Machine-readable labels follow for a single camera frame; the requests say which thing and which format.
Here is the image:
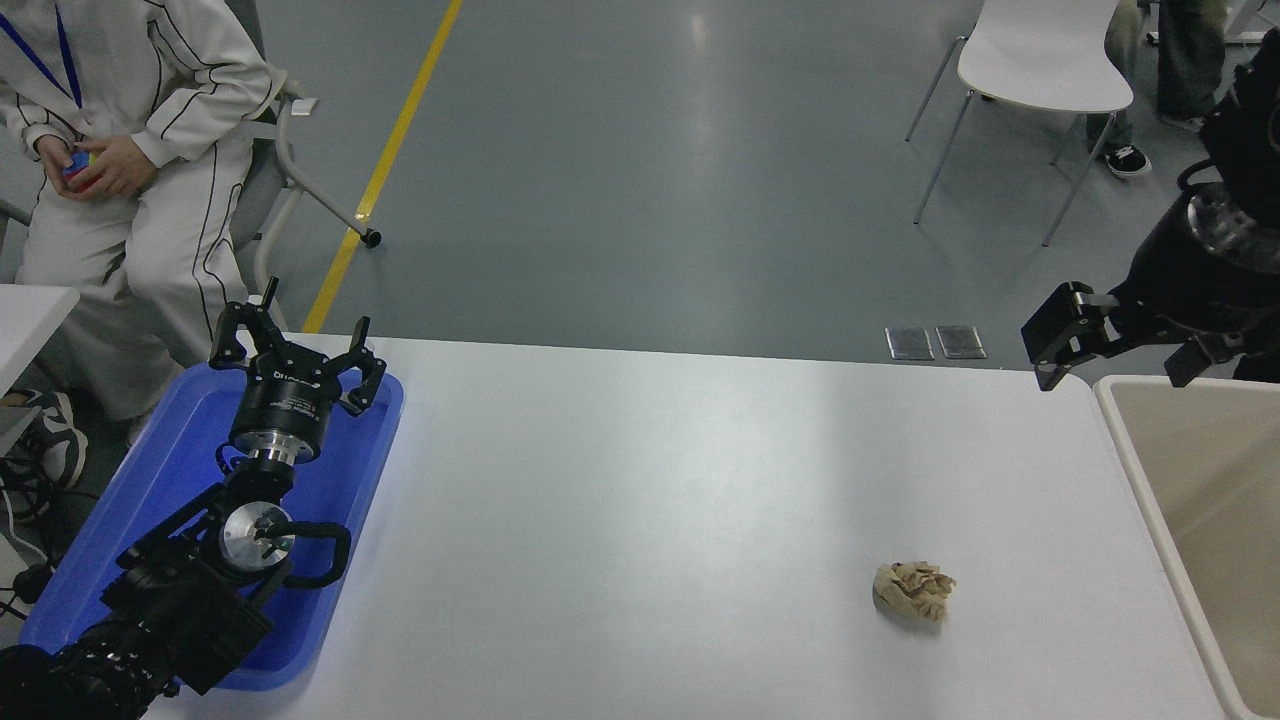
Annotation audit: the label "white desk frame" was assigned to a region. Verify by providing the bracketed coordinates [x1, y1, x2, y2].
[1145, 0, 1280, 46]

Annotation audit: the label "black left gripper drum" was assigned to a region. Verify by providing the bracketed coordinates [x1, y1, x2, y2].
[229, 350, 346, 442]

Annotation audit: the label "blue plastic tray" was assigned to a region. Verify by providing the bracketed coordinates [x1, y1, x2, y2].
[18, 362, 406, 693]

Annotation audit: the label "seated person's right hand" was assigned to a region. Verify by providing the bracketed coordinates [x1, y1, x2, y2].
[36, 135, 79, 191]

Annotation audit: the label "grey wheeled chair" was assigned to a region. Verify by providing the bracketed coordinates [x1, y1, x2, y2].
[225, 0, 383, 333]

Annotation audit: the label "seated person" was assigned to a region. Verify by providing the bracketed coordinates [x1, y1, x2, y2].
[0, 0, 291, 421]

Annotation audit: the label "small white side table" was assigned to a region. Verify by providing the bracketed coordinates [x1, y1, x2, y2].
[0, 285, 81, 401]

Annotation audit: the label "large pale bin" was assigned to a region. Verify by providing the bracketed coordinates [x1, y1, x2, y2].
[1093, 375, 1280, 720]

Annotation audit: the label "tan paper ball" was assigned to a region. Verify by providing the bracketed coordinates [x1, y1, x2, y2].
[872, 560, 958, 623]

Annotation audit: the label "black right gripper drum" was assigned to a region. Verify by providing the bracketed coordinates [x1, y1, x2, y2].
[1108, 215, 1280, 341]

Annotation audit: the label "white plastic chair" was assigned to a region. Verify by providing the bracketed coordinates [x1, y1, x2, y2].
[905, 0, 1136, 248]

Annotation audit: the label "black floor cables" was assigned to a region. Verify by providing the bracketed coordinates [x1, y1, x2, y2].
[0, 455, 61, 621]

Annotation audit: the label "black and white sneaker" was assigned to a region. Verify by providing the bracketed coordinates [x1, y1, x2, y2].
[18, 390, 89, 491]

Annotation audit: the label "person behind white chair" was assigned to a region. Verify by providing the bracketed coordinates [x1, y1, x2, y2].
[1085, 0, 1233, 181]

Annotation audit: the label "seated person's left hand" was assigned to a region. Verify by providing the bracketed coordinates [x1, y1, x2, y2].
[75, 137, 159, 198]

